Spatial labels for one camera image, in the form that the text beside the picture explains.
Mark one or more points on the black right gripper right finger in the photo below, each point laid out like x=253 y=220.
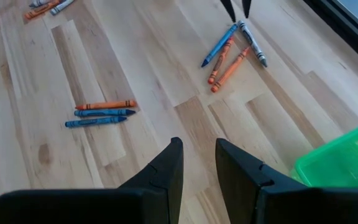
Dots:
x=259 y=202

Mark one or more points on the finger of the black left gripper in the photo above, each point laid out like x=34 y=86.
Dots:
x=246 y=7
x=229 y=9

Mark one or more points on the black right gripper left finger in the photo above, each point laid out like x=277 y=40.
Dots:
x=141 y=205

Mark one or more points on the grey crayon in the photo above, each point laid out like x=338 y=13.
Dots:
x=61 y=7
x=252 y=42
x=39 y=3

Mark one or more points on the orange crayon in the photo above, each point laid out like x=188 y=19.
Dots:
x=40 y=10
x=107 y=104
x=220 y=60
x=230 y=70

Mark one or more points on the green plastic basket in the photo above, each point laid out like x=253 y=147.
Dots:
x=331 y=168

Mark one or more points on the black metal table frame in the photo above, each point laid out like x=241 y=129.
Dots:
x=346 y=31

